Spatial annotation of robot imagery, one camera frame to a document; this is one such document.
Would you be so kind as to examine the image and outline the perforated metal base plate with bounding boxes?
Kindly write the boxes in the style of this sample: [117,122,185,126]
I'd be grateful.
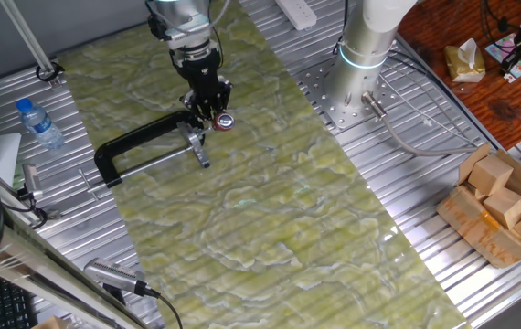
[295,58,401,131]

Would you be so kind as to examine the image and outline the yellow tissue pack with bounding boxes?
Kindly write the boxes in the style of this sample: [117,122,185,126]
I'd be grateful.
[443,37,487,84]

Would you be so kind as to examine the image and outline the small camera on bracket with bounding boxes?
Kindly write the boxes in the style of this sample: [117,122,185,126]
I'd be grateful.
[16,163,63,229]

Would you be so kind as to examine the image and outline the brown cardboard box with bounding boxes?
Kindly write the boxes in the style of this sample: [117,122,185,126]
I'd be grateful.
[436,142,521,270]

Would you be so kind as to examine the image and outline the silver frame beam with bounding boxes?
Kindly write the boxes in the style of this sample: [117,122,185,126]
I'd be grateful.
[0,196,152,329]

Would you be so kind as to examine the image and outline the slanted aluminium pole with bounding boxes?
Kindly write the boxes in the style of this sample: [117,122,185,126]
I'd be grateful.
[0,0,63,88]

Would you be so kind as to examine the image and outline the silver lever base bracket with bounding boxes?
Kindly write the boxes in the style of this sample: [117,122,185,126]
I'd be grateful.
[176,121,211,169]

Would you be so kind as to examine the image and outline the black silver desk device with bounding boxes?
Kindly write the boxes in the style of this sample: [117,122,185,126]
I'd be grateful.
[482,0,521,77]

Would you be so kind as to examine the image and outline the clear water bottle blue cap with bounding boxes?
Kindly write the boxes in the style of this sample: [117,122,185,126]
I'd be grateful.
[16,97,65,151]

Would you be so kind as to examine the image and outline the gray conduit hose with connector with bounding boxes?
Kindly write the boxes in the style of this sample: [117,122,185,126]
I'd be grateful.
[360,90,481,158]

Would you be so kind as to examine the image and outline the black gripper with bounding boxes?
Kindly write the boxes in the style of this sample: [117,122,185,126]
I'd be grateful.
[170,48,233,121]

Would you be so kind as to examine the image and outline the green marble pattern mat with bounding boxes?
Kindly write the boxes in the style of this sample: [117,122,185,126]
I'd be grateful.
[57,0,472,329]

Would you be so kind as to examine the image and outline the brown wooden desk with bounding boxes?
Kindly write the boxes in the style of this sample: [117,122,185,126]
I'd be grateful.
[397,0,521,152]

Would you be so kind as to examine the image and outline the black C-clamp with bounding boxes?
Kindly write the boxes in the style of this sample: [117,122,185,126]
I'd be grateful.
[76,109,207,202]

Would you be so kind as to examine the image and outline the black depth camera cable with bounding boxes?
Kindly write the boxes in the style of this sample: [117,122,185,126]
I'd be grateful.
[144,285,184,329]

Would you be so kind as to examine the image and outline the white power strip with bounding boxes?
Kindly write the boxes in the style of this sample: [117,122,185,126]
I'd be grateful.
[274,0,318,32]

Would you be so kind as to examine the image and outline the silver ribbed depth camera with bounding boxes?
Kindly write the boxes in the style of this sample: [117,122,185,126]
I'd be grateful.
[83,257,147,297]

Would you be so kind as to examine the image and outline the red clamp handle knob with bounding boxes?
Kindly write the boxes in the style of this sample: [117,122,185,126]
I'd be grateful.
[195,111,236,138]

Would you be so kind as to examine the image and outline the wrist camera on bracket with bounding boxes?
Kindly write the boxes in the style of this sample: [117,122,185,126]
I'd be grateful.
[145,12,211,50]

